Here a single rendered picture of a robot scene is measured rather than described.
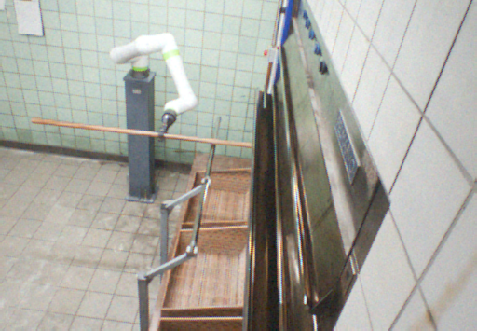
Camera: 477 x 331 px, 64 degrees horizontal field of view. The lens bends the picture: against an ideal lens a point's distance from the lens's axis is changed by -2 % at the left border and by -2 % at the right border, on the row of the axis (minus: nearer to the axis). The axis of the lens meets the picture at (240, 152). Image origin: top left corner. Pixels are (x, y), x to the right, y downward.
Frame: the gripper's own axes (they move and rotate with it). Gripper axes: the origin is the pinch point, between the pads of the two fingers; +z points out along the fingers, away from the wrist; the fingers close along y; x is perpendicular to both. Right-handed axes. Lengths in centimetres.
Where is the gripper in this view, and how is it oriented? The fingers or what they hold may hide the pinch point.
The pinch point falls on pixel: (161, 135)
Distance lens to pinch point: 238.9
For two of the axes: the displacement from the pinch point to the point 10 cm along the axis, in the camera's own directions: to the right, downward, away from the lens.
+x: -9.9, -1.2, -0.3
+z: -0.4, 5.5, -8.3
